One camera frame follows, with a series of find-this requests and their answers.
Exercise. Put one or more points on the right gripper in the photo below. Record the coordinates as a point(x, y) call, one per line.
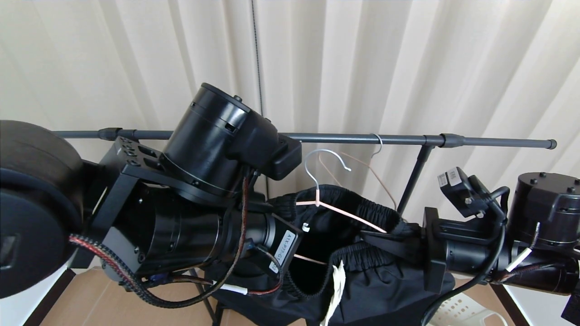
point(466, 253)

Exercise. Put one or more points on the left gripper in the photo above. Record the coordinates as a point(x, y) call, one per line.
point(195, 235)

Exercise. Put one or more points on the black garment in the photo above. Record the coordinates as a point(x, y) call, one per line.
point(385, 290)

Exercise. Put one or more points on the pink clothes hanger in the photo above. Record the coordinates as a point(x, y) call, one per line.
point(362, 166)
point(353, 218)

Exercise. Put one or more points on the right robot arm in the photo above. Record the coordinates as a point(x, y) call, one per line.
point(543, 208)

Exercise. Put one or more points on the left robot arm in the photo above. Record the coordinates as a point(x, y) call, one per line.
point(208, 136)

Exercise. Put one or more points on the white laundry basket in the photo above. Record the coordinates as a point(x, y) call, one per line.
point(462, 312)

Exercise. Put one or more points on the black clothes rack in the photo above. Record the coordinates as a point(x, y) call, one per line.
point(408, 139)

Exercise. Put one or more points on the beige curtain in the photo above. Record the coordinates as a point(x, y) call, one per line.
point(362, 68)

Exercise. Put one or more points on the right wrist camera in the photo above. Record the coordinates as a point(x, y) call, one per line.
point(457, 190)

